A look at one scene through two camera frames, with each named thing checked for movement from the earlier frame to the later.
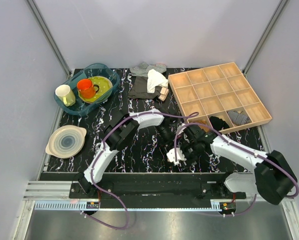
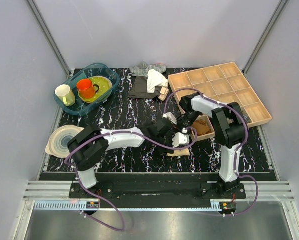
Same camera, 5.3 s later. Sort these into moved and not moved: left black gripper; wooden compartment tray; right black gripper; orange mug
Moved: right black gripper
Not moved: wooden compartment tray; left black gripper; orange mug
